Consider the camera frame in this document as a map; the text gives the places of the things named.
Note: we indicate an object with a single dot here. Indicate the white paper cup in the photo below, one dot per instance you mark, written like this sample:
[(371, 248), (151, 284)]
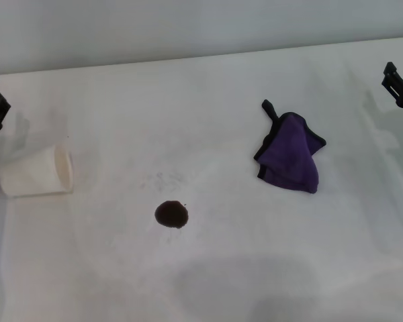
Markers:
[(30, 174)]

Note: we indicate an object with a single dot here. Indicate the purple rag with black trim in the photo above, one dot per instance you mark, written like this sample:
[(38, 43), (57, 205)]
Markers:
[(289, 157)]

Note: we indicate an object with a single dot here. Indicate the black water stain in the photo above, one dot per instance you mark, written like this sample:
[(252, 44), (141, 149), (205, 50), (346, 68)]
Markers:
[(172, 215)]

